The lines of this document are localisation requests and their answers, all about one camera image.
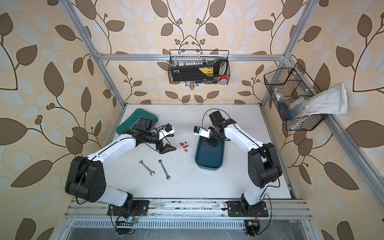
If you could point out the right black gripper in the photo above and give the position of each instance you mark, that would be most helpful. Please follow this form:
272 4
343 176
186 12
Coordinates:
213 143

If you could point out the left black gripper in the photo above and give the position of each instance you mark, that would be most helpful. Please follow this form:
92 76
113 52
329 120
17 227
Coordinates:
167 149

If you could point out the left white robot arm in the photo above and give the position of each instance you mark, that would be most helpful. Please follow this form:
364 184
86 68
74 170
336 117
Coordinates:
86 179

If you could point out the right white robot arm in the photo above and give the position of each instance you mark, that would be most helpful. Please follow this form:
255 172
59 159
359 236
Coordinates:
264 167

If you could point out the dark teal storage box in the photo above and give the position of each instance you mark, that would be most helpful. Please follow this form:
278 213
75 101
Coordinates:
208 157

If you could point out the silver combination wrench left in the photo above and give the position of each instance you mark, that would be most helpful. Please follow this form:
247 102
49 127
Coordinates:
147 168

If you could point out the silver combination wrench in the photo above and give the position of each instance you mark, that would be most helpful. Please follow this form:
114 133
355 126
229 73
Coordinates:
164 169
147 168

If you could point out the silver combination wrench right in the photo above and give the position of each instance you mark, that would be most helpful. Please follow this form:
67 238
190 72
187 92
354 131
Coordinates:
164 169

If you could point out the red round tape measure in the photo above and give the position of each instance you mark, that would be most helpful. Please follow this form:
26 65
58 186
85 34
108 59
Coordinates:
223 80

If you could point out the black yellow tool case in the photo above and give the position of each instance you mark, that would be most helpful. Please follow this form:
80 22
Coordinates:
204 73

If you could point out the black tape roll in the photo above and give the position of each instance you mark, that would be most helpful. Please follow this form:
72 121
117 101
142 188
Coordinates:
284 111

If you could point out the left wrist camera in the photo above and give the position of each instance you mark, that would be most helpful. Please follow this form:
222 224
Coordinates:
166 130

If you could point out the black wire basket back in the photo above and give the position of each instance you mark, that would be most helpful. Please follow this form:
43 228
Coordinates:
196 56

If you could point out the black wire basket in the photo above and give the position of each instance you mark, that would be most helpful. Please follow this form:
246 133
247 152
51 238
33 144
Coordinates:
287 85
196 56

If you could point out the black wire basket right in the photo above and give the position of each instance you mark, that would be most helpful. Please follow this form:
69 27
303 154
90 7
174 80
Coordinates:
287 85

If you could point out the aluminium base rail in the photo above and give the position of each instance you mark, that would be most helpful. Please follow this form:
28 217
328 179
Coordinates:
275 209

